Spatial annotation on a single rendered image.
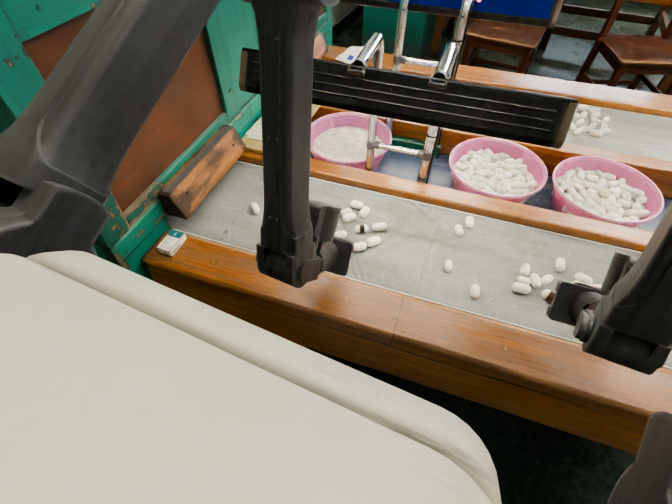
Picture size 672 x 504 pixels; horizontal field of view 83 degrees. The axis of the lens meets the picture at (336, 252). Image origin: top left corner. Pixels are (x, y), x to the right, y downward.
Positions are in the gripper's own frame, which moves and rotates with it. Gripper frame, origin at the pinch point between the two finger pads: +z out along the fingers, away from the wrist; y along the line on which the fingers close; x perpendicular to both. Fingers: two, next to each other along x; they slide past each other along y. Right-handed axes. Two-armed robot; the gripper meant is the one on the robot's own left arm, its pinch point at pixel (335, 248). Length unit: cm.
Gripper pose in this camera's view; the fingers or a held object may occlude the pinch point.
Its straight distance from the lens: 81.0
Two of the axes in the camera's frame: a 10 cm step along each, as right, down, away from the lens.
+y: -9.4, -2.5, 2.1
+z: 2.4, -1.2, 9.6
